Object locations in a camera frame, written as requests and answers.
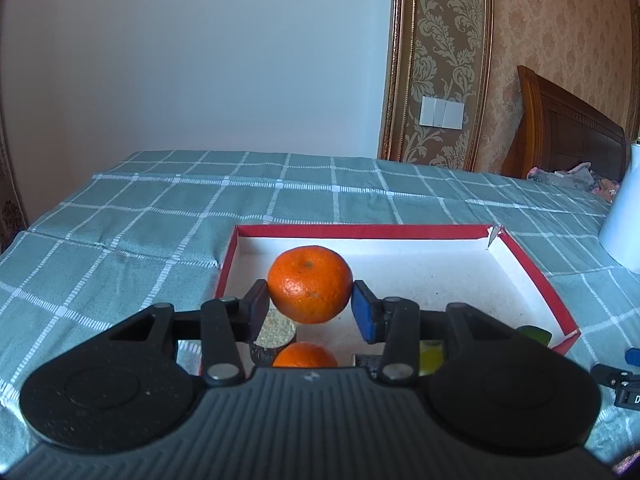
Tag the gold wall moulding frame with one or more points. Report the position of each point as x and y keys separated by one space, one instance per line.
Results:
x=395 y=60

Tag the green lime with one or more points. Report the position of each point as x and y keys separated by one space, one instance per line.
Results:
x=535 y=335

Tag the pile of clothes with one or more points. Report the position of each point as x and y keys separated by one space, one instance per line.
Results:
x=575 y=176

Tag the red cardboard box tray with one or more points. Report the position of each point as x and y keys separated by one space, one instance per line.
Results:
x=425 y=270

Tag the white wall switch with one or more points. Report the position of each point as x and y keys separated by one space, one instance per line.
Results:
x=441 y=112

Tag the patterned beige curtain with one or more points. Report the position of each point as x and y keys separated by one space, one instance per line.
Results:
x=9 y=200

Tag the orange mandarin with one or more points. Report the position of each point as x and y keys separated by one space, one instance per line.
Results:
x=305 y=356
x=310 y=282

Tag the green plaid tablecloth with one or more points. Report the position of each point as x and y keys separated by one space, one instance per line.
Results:
x=125 y=240

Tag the yellow-green tomato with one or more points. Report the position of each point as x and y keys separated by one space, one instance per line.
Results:
x=431 y=359

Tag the wooden headboard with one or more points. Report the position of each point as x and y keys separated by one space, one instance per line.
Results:
x=565 y=125

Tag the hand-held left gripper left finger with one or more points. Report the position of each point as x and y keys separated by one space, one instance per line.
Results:
x=257 y=310

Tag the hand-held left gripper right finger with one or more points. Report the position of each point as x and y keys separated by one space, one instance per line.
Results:
x=365 y=315

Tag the white electric kettle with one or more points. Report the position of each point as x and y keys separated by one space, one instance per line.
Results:
x=625 y=220

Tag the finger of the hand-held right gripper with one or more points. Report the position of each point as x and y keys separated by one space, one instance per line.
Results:
x=633 y=355
x=610 y=375

